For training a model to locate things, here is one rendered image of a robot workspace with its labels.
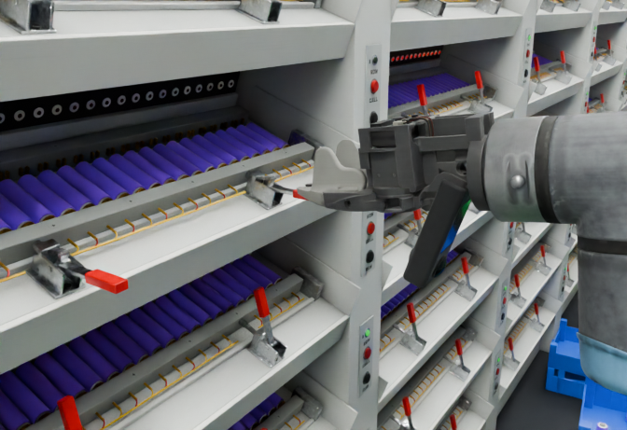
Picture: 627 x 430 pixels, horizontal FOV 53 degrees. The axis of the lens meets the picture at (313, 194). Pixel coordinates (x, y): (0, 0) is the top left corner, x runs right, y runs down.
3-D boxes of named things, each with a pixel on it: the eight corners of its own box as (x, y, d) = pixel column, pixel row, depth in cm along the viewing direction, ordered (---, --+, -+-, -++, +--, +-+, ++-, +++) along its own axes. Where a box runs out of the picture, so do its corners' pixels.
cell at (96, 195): (70, 179, 64) (112, 211, 61) (54, 183, 62) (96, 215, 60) (72, 163, 63) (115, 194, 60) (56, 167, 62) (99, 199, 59)
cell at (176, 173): (150, 144, 71) (189, 172, 68) (149, 158, 72) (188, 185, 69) (136, 149, 70) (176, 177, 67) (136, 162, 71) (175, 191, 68)
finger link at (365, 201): (338, 183, 66) (416, 181, 61) (341, 200, 66) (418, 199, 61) (314, 194, 62) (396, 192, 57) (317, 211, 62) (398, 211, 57)
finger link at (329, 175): (292, 146, 67) (370, 141, 62) (300, 201, 68) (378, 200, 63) (276, 151, 65) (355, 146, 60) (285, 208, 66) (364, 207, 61)
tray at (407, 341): (491, 291, 153) (516, 244, 147) (369, 423, 105) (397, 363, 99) (420, 247, 161) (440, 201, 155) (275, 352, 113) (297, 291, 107)
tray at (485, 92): (506, 128, 141) (534, 70, 135) (375, 191, 93) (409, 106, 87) (428, 90, 150) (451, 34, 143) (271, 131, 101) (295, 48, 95)
